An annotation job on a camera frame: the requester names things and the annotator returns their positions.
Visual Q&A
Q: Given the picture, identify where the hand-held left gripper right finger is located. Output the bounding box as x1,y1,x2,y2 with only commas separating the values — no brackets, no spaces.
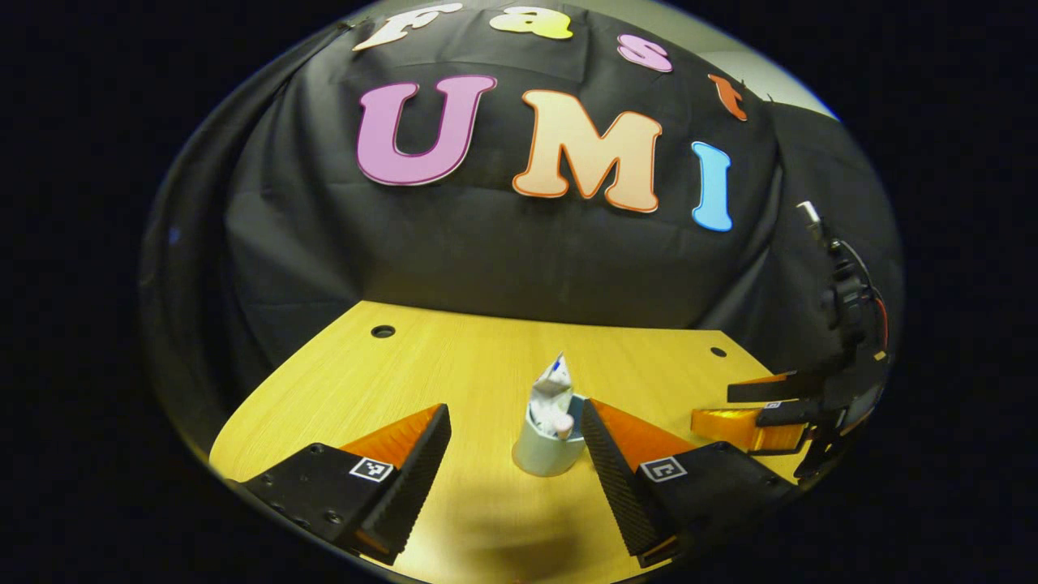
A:
579,397,800,569

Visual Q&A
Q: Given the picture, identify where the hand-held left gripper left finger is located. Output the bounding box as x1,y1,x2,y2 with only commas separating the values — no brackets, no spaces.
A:
231,403,453,567

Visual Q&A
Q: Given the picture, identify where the light blue cup wooden handle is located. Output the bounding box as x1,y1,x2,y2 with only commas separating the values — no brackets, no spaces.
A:
512,393,589,478

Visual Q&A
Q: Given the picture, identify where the white toothpaste tube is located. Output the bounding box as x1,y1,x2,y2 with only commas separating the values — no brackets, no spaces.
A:
530,351,575,435

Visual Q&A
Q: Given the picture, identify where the wooden desktop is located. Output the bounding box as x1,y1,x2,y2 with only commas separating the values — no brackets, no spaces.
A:
209,300,812,584

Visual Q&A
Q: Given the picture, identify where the black backdrop cloth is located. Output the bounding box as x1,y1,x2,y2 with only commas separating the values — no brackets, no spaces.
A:
138,0,905,455

